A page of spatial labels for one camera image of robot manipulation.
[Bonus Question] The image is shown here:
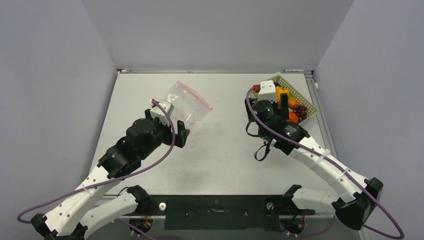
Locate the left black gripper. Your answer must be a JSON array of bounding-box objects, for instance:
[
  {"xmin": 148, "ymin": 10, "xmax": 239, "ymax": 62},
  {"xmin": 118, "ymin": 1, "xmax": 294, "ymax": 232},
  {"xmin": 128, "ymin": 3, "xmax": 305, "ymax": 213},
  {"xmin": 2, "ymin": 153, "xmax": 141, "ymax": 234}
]
[{"xmin": 138, "ymin": 109, "xmax": 189, "ymax": 161}]

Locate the orange tangerine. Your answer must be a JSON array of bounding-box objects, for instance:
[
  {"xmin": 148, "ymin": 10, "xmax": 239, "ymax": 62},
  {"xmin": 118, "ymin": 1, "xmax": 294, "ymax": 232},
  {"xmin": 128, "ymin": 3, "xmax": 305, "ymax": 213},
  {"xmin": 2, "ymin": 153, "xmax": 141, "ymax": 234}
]
[{"xmin": 287, "ymin": 111, "xmax": 299, "ymax": 124}]

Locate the beige plastic basket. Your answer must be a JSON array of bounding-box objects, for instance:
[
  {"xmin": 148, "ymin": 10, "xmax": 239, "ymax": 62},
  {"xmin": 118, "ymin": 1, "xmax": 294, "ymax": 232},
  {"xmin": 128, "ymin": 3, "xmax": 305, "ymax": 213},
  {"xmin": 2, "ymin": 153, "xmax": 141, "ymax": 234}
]
[{"xmin": 250, "ymin": 74, "xmax": 320, "ymax": 125}]

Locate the clear zip top bag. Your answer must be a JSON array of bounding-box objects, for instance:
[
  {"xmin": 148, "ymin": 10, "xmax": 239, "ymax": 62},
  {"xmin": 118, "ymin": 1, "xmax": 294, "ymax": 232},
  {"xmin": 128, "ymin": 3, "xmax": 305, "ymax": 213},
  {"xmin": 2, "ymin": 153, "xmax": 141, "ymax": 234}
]
[{"xmin": 164, "ymin": 81, "xmax": 213, "ymax": 129}]

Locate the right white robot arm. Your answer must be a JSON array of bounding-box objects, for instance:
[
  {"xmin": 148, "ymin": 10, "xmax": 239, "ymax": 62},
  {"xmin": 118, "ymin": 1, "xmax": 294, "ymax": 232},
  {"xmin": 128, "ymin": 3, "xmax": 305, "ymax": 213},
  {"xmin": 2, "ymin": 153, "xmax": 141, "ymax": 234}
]
[{"xmin": 244, "ymin": 97, "xmax": 384, "ymax": 231}]

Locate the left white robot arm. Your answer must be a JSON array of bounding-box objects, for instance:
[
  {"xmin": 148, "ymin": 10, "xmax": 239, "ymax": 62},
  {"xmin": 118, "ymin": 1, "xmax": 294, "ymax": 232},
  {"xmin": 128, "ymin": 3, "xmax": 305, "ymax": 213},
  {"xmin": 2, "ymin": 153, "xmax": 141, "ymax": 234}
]
[{"xmin": 30, "ymin": 107, "xmax": 190, "ymax": 240}]

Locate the orange bell pepper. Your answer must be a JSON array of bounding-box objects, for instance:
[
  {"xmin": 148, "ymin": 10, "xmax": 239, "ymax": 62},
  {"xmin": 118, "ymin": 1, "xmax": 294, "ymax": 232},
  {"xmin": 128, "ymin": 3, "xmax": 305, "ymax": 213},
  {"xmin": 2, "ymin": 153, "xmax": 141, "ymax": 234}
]
[{"xmin": 275, "ymin": 86, "xmax": 290, "ymax": 104}]

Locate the dark red grape bunch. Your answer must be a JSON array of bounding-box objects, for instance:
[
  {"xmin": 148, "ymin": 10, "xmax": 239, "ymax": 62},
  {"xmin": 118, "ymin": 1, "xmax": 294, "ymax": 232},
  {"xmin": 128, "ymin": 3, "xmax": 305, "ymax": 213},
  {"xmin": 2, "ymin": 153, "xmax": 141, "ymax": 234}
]
[{"xmin": 292, "ymin": 105, "xmax": 308, "ymax": 123}]

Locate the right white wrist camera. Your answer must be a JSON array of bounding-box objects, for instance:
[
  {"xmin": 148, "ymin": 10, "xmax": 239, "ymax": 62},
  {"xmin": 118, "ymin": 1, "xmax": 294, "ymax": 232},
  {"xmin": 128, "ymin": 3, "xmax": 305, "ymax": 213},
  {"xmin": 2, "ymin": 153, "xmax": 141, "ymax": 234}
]
[{"xmin": 252, "ymin": 80, "xmax": 277, "ymax": 103}]

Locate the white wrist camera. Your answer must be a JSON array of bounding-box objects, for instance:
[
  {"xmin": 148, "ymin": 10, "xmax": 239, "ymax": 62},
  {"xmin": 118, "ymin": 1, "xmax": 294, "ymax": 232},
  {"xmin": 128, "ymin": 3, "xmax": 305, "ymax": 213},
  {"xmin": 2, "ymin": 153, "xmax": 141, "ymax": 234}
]
[
  {"xmin": 252, "ymin": 80, "xmax": 277, "ymax": 103},
  {"xmin": 150, "ymin": 100, "xmax": 174, "ymax": 127}
]

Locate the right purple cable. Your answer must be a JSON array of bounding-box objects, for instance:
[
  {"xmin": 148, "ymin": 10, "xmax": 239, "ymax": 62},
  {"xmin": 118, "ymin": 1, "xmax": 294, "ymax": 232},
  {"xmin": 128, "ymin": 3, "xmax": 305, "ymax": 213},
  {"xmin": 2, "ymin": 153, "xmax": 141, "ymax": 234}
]
[{"xmin": 245, "ymin": 87, "xmax": 405, "ymax": 240}]

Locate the purple cable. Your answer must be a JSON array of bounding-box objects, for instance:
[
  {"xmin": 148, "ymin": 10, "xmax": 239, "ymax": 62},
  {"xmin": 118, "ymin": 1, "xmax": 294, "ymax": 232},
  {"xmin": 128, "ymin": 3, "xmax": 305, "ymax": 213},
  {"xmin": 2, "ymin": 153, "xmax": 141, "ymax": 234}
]
[
  {"xmin": 245, "ymin": 87, "xmax": 405, "ymax": 240},
  {"xmin": 17, "ymin": 100, "xmax": 176, "ymax": 225}
]

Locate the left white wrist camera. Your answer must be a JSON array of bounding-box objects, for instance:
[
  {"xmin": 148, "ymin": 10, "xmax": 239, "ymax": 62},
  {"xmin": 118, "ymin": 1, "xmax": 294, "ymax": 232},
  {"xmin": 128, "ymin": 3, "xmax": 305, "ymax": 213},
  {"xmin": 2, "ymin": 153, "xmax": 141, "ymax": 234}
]
[{"xmin": 150, "ymin": 100, "xmax": 174, "ymax": 127}]

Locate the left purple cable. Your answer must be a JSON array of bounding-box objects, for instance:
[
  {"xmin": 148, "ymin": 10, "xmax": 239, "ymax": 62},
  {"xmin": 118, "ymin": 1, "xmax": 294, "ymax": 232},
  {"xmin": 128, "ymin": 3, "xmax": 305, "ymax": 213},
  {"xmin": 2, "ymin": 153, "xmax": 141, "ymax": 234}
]
[{"xmin": 17, "ymin": 100, "xmax": 176, "ymax": 225}]

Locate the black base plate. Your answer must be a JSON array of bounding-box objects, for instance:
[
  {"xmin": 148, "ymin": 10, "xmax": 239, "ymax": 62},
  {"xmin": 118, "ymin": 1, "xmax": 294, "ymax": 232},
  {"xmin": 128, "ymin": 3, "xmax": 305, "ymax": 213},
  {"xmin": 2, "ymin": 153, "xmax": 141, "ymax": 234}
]
[{"xmin": 129, "ymin": 195, "xmax": 315, "ymax": 231}]

